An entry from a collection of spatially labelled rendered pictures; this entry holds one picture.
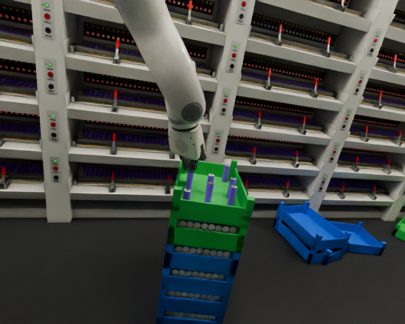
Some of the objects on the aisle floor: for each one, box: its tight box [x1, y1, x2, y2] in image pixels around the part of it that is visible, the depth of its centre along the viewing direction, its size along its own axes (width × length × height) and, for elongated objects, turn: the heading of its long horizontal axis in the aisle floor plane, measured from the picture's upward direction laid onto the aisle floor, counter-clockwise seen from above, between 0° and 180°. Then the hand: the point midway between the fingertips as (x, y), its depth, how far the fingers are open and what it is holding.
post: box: [31, 0, 80, 222], centre depth 89 cm, size 20×9×174 cm, turn 170°
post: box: [203, 0, 255, 164], centre depth 108 cm, size 20×9×174 cm, turn 170°
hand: (189, 164), depth 74 cm, fingers closed, pressing on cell
